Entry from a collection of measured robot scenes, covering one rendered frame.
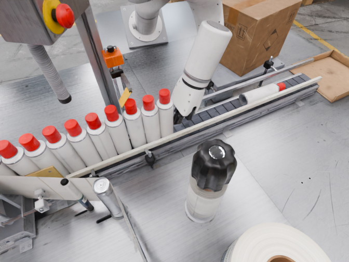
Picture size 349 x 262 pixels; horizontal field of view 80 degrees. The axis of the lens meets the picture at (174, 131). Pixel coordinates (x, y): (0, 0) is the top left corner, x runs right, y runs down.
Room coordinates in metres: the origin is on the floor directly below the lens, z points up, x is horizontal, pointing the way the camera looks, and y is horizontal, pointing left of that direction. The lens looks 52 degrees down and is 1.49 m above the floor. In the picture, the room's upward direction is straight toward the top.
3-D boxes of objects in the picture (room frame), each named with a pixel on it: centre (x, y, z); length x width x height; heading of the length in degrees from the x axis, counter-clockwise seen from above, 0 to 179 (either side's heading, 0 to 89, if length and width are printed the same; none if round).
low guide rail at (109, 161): (0.51, -0.16, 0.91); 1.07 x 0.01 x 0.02; 116
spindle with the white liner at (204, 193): (0.20, -0.08, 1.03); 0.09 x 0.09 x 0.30
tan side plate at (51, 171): (0.25, 0.37, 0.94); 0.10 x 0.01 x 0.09; 116
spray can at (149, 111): (0.43, 0.07, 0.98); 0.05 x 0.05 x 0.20
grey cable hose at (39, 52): (0.43, 0.31, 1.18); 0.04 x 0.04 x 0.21
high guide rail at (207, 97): (0.57, -0.13, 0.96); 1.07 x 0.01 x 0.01; 116
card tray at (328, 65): (0.85, -0.78, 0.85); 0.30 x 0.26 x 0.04; 116
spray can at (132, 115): (0.41, 0.12, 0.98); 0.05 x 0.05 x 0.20
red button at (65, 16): (0.38, 0.20, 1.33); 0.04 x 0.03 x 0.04; 171
